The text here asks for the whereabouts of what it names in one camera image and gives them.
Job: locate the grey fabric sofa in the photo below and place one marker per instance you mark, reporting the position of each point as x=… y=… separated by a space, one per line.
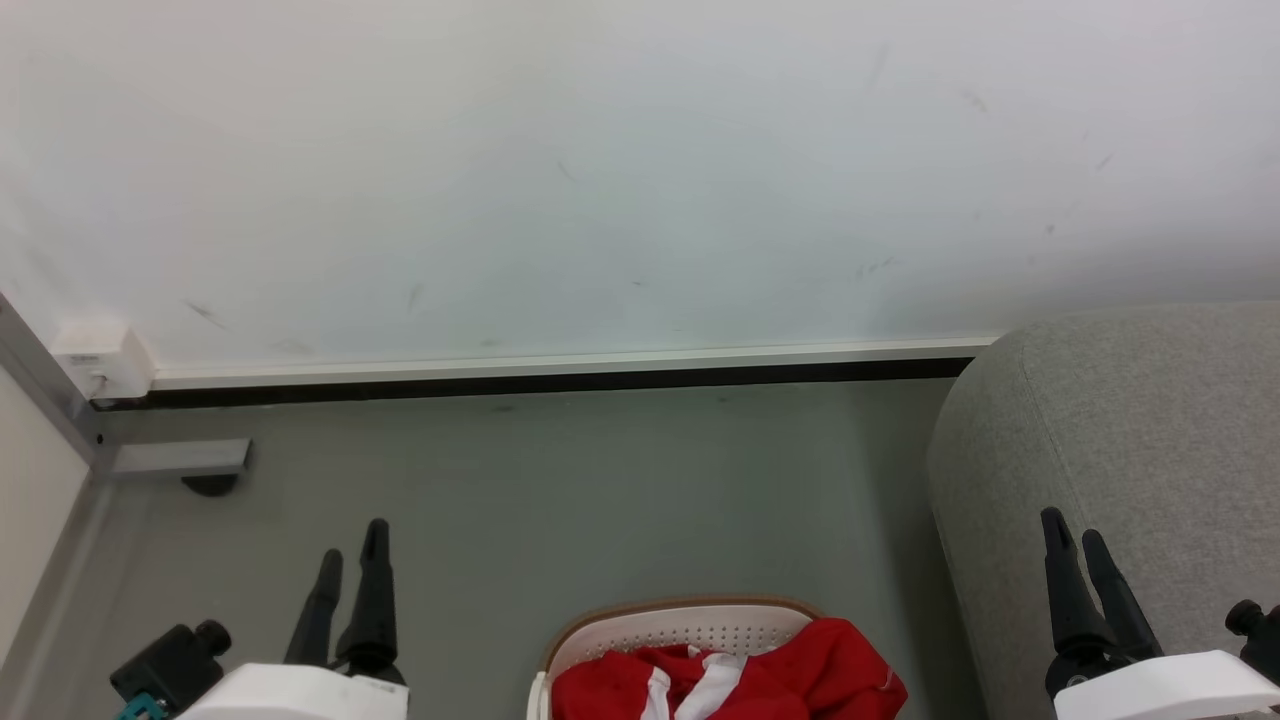
x=1130 y=430

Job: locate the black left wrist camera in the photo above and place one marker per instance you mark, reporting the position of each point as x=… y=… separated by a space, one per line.
x=170 y=665

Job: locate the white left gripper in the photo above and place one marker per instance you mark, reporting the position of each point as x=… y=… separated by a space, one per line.
x=290 y=695

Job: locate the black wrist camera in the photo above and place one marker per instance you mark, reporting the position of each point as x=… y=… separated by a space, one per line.
x=1258 y=635
x=170 y=665

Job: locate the white wall junction box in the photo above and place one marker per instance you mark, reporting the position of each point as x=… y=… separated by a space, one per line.
x=105 y=360

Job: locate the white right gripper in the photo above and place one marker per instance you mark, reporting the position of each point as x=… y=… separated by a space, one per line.
x=1160 y=690

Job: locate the black baseboard strip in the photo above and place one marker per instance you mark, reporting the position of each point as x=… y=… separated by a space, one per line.
x=540 y=384

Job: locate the white perforated laundry basket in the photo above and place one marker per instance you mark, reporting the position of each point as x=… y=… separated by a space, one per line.
x=690 y=628

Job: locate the red and white garment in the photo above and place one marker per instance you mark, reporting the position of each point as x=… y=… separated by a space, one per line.
x=830 y=670

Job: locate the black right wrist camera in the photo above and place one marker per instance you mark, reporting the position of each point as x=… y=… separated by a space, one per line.
x=1258 y=635

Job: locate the black frame foot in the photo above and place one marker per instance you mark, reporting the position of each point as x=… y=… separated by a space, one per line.
x=210 y=485

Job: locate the beige partition panel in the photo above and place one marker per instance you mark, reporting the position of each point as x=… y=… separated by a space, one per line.
x=35 y=500

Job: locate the grey metal partition frame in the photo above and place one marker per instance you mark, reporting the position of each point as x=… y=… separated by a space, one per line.
x=180 y=456

